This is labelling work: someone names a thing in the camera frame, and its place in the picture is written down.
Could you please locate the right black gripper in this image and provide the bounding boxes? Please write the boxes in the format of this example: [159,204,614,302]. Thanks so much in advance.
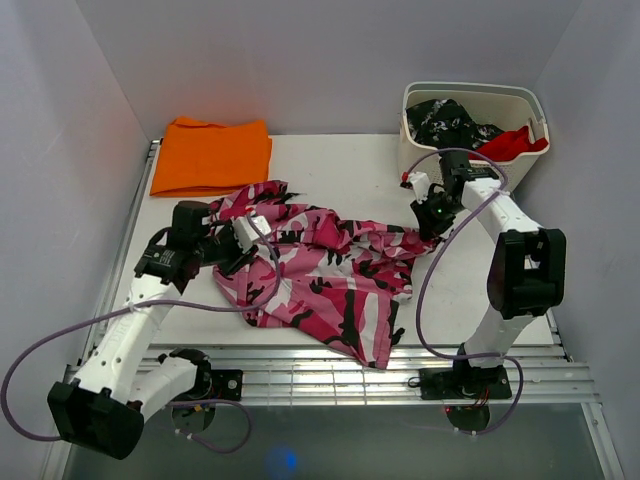
[409,191,465,242]

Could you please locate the cream plastic laundry basket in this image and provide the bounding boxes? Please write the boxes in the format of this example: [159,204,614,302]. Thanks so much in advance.
[397,81,550,191]

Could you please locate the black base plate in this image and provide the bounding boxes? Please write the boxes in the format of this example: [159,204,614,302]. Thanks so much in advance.
[418,366,512,400]
[209,369,244,402]

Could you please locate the pink camouflage trousers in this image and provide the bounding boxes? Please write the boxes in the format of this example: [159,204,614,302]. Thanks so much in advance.
[210,181,440,370]

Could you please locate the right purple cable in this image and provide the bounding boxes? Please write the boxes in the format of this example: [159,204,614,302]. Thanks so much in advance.
[399,147,525,436]

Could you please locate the folded orange trousers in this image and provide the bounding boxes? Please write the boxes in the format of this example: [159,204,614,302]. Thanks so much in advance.
[150,116,272,198]

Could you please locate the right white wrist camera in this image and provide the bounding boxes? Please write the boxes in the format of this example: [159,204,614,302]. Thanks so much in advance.
[400,172,431,203]

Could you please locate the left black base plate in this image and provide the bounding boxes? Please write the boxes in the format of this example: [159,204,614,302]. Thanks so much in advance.
[209,369,244,402]

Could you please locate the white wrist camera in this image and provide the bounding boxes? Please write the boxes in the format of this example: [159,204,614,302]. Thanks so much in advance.
[400,172,431,203]
[232,214,272,253]

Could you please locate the purple cable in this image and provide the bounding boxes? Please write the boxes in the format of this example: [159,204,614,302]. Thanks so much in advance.
[0,214,282,455]
[399,147,525,436]

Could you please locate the red trousers in basket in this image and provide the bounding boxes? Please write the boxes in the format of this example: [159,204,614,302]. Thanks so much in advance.
[469,126,549,163]

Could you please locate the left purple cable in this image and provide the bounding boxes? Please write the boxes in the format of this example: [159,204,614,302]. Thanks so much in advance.
[0,214,282,455]

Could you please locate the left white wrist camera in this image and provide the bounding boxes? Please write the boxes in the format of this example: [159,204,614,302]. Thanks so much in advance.
[232,214,272,253]

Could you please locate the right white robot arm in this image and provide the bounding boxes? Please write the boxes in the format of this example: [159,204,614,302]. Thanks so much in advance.
[402,147,567,400]

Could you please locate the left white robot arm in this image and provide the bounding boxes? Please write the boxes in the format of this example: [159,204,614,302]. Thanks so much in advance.
[47,201,271,460]

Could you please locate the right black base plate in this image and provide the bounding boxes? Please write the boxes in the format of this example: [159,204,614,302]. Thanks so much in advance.
[418,366,512,400]

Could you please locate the black white patterned trousers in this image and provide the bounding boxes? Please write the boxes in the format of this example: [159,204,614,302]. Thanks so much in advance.
[405,99,504,150]

